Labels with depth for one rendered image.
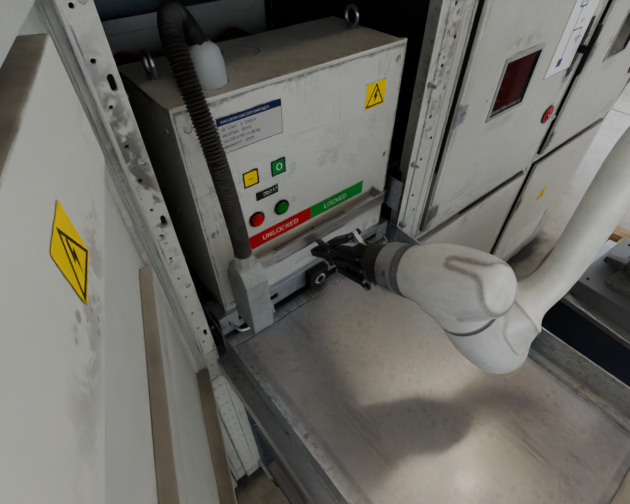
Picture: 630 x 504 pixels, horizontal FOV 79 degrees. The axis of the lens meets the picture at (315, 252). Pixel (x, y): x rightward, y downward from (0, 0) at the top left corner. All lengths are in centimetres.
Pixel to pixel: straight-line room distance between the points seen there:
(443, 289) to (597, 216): 26
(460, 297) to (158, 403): 38
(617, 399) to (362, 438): 53
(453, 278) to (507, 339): 17
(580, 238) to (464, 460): 45
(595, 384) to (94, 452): 95
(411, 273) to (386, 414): 36
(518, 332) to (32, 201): 62
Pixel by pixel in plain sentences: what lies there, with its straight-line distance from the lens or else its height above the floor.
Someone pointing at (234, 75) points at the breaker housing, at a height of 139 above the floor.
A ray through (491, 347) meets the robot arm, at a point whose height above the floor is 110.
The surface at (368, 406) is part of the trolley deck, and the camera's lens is 85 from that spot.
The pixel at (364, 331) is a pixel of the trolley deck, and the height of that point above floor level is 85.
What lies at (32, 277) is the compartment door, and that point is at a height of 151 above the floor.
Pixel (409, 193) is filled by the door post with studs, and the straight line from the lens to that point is 105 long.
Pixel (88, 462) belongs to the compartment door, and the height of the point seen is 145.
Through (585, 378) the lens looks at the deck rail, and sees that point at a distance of 103.
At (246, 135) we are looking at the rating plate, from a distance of 66.
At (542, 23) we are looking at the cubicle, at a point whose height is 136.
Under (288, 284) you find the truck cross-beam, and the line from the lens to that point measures 94.
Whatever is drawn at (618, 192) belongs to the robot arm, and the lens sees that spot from 68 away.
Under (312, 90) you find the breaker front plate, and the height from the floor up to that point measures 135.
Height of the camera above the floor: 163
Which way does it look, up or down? 45 degrees down
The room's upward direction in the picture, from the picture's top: straight up
